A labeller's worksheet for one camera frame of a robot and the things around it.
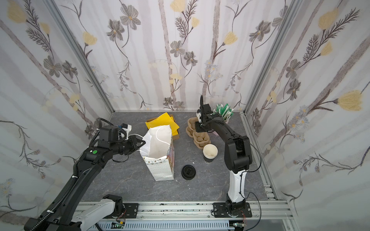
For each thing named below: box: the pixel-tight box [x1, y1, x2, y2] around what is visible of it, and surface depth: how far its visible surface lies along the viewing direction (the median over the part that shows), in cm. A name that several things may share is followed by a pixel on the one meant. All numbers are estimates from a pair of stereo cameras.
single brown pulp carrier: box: [185, 116, 204, 137], surface depth 100 cm
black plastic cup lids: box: [181, 164, 197, 181], surface depth 86 cm
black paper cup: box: [202, 143, 219, 165], surface depth 88 cm
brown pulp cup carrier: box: [185, 119, 212, 150], surface depth 97 cm
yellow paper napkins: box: [145, 112, 181, 137], surface depth 110 cm
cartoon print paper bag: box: [139, 124, 175, 182], surface depth 74 cm
